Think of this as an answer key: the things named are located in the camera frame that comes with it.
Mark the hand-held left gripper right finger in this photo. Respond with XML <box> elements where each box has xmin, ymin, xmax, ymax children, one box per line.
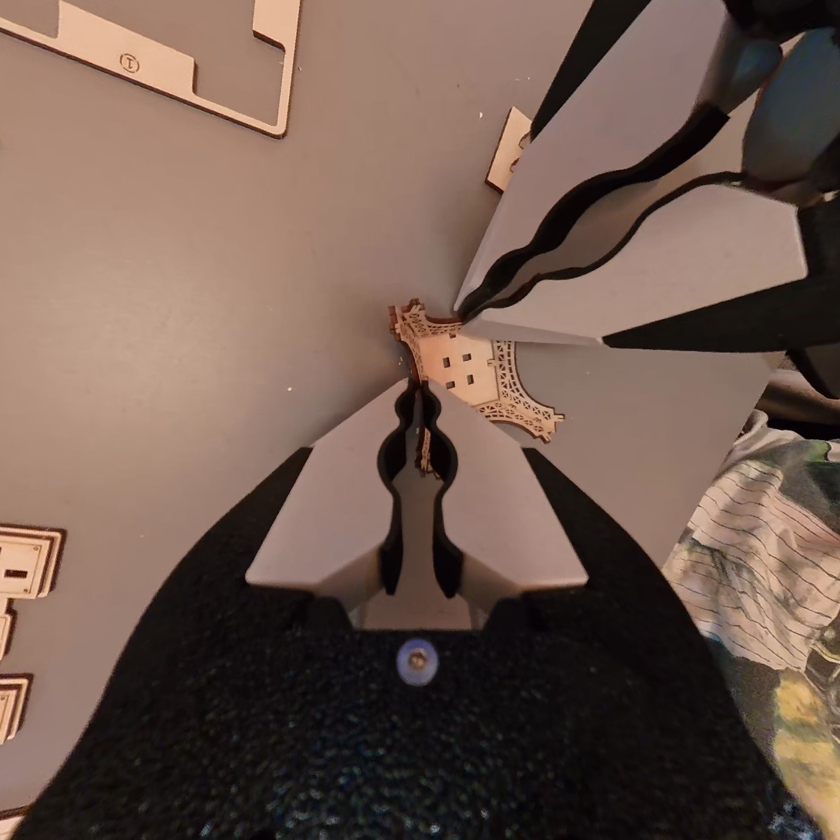
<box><xmin>420</xmin><ymin>381</ymin><xmax>589</xmax><ymax>621</ymax></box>

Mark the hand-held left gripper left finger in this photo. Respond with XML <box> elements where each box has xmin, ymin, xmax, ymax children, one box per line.
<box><xmin>245</xmin><ymin>379</ymin><xmax>424</xmax><ymax>621</ymax></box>

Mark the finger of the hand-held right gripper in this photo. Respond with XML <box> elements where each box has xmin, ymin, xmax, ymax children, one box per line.
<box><xmin>459</xmin><ymin>172</ymin><xmax>809</xmax><ymax>347</ymax></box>
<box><xmin>454</xmin><ymin>0</ymin><xmax>731</xmax><ymax>321</ymax></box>

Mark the wooden tower base model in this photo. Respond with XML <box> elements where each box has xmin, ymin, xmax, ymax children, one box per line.
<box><xmin>388</xmin><ymin>298</ymin><xmax>565</xmax><ymax>480</ymax></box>

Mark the grey desk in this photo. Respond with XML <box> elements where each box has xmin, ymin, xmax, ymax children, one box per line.
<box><xmin>0</xmin><ymin>0</ymin><xmax>785</xmax><ymax>821</ymax></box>

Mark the small square wooden piece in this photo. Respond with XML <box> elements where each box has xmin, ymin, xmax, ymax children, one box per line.
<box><xmin>485</xmin><ymin>107</ymin><xmax>534</xmax><ymax>194</ymax></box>

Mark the person's printed shirt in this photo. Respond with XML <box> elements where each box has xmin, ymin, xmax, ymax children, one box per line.
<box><xmin>659</xmin><ymin>410</ymin><xmax>840</xmax><ymax>840</ymax></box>

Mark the wooden four-square frame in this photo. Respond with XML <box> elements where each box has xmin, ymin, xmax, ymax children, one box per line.
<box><xmin>0</xmin><ymin>524</ymin><xmax>67</xmax><ymax>746</ymax></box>

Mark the wooden puzzle frame sheet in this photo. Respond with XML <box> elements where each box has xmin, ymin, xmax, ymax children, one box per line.
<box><xmin>0</xmin><ymin>0</ymin><xmax>303</xmax><ymax>139</ymax></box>

